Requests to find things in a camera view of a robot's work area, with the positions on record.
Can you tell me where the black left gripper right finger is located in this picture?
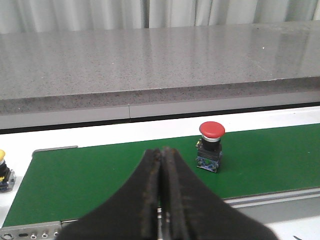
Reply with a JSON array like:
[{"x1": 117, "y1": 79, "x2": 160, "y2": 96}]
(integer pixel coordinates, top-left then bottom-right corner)
[{"x1": 160, "y1": 147, "x2": 277, "y2": 240}]

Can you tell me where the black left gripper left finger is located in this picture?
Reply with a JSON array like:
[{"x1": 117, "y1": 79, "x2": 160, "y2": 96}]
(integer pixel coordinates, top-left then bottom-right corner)
[{"x1": 57, "y1": 149, "x2": 161, "y2": 240}]

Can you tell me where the red mushroom push button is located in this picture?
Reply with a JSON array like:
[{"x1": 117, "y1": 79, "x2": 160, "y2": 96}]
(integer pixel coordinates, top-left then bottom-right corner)
[{"x1": 195, "y1": 121, "x2": 225, "y2": 173}]

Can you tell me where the green conveyor belt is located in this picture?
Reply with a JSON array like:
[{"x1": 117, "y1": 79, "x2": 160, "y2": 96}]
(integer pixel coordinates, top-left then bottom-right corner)
[{"x1": 4, "y1": 124, "x2": 320, "y2": 227}]

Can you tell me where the metal conveyor end plate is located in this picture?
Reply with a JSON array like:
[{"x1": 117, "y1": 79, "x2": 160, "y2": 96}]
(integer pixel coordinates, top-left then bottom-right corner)
[{"x1": 0, "y1": 221, "x2": 62, "y2": 240}]

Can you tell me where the yellow mushroom push button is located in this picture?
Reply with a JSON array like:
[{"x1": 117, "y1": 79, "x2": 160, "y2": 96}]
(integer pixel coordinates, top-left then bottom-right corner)
[{"x1": 0, "y1": 149, "x2": 16, "y2": 193}]

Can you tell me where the grey stone counter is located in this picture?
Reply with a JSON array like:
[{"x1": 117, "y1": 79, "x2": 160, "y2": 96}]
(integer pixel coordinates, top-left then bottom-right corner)
[{"x1": 0, "y1": 21, "x2": 320, "y2": 115}]

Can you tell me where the grey white curtain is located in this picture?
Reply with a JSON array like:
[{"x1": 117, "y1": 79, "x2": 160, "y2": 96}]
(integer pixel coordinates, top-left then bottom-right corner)
[{"x1": 0, "y1": 0, "x2": 320, "y2": 34}]

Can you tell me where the aluminium conveyor side rail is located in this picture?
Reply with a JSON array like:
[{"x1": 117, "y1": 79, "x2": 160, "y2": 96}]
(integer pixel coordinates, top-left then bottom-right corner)
[{"x1": 59, "y1": 186, "x2": 320, "y2": 225}]

